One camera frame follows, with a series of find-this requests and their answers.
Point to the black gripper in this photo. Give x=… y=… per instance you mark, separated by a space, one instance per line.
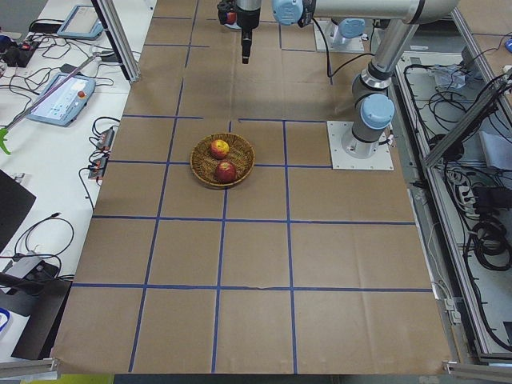
x=249 y=18

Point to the red yellow apple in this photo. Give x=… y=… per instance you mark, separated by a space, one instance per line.
x=219 y=149

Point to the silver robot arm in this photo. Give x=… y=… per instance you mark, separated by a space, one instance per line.
x=375 y=110
x=346 y=29

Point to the brown wicker basket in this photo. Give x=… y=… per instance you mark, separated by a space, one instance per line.
x=203 y=165

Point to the dark red apple in basket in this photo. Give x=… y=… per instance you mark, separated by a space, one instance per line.
x=225 y=172

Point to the blue teach pendant far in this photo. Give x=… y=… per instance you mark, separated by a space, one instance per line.
x=81 y=23

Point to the blue teach pendant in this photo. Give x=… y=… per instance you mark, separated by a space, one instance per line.
x=81 y=23
x=66 y=103

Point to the orange black adapter box upper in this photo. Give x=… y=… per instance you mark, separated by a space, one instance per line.
x=105 y=140

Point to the orange black adapter box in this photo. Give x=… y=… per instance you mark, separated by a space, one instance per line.
x=105 y=140
x=97 y=168

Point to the blue teach pendant near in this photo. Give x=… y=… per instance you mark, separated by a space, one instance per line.
x=66 y=103

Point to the orange black adapter box lower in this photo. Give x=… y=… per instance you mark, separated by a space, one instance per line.
x=97 y=168

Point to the black laptop corner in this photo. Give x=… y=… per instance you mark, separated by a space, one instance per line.
x=16 y=202

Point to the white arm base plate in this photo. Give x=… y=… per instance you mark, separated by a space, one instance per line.
x=323 y=39
x=348 y=153

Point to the aluminium frame post left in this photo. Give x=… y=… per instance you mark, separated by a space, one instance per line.
x=108 y=17

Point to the aluminium frame strut right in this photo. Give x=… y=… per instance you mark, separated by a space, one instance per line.
x=483 y=105

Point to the green handled reacher stick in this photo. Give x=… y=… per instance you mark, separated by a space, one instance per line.
x=42 y=98

